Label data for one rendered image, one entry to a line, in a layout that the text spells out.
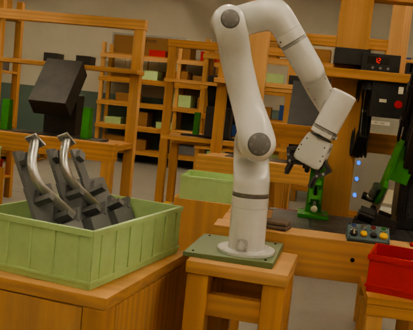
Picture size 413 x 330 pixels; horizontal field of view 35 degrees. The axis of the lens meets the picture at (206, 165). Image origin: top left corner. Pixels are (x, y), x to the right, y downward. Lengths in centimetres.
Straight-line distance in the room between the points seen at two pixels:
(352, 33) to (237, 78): 103
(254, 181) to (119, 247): 47
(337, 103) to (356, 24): 92
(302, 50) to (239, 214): 55
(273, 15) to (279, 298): 87
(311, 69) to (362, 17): 93
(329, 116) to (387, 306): 62
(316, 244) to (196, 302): 55
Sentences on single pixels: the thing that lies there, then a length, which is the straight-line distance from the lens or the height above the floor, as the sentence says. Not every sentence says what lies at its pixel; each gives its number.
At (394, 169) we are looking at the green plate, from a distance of 267.
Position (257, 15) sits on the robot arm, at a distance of 214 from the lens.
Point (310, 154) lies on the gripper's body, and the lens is 218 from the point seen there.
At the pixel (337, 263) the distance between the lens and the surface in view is 246.
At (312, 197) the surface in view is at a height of 99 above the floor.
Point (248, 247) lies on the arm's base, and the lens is 215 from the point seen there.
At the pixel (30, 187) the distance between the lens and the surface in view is 210.
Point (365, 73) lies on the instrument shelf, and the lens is 289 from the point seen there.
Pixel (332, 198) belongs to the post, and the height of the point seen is 97.
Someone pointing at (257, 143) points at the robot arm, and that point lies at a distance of 204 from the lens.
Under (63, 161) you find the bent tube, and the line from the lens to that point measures 220.
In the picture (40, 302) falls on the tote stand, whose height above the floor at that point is 74.
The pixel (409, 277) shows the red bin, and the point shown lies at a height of 87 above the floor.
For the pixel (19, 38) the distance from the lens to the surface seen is 780.
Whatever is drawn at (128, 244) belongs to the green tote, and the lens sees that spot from 207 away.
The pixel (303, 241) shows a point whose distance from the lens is 244.
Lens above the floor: 136
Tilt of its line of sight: 6 degrees down
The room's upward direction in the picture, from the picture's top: 6 degrees clockwise
